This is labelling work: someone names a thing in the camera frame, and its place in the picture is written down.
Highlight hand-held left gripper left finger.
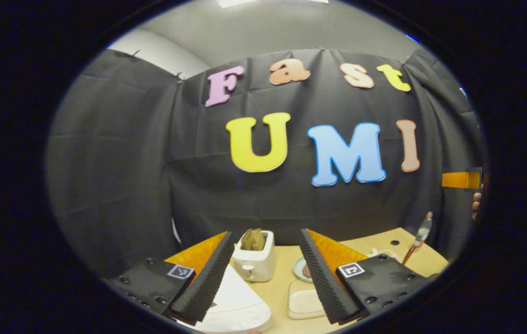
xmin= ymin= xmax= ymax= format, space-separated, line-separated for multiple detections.
xmin=114 ymin=232 xmax=236 ymax=325

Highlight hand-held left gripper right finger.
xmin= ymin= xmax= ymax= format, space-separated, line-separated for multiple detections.
xmin=298 ymin=228 xmax=431 ymax=325

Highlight clear tray of rice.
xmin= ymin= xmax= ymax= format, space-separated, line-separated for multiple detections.
xmin=288 ymin=278 xmax=327 ymax=321

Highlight white rice cooker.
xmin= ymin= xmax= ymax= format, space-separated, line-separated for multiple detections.
xmin=194 ymin=264 xmax=273 ymax=334

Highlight light green round plate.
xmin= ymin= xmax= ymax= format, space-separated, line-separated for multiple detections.
xmin=293 ymin=257 xmax=313 ymax=283

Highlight white toaster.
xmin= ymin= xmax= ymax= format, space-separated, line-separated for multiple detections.
xmin=232 ymin=228 xmax=276 ymax=283

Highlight clear bottle with red cap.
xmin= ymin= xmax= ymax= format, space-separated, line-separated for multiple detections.
xmin=403 ymin=212 xmax=433 ymax=266

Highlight black backdrop cloth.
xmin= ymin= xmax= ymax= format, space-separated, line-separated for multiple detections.
xmin=45 ymin=46 xmax=487 ymax=279

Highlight large ceiling light panel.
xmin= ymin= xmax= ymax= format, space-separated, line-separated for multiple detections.
xmin=217 ymin=0 xmax=329 ymax=8

